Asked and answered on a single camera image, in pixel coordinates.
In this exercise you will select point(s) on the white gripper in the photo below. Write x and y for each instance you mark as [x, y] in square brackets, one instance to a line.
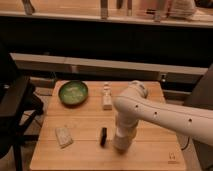
[126, 132]

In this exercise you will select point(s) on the green bowl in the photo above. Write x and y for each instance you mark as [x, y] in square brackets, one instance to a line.
[73, 93]

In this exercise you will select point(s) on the black eraser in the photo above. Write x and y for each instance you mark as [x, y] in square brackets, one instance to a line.
[103, 136]

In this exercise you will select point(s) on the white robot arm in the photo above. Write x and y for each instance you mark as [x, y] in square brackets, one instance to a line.
[132, 106]

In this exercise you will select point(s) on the black office chair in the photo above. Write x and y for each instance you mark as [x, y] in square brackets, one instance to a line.
[18, 107]

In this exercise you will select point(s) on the long white bench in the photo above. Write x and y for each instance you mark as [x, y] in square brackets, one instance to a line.
[108, 68]

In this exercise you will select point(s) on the white plastic bottle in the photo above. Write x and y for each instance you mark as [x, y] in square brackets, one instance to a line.
[106, 97]

